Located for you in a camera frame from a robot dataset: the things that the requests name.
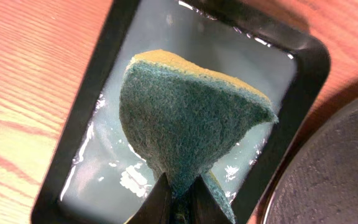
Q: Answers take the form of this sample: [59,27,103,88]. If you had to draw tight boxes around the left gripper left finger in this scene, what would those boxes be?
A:
[125,173,172,224]

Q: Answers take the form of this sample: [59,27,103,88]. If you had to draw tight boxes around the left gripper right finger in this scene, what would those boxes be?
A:
[190,176,231,224]

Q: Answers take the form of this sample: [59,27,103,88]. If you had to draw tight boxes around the green yellow sponge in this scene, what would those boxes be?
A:
[119,50,278,223]

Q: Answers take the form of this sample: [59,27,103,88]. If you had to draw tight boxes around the rectangular black water tray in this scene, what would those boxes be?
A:
[30,1,330,223]

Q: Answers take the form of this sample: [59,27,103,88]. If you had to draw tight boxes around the round black tray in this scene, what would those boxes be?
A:
[261,99,358,224]

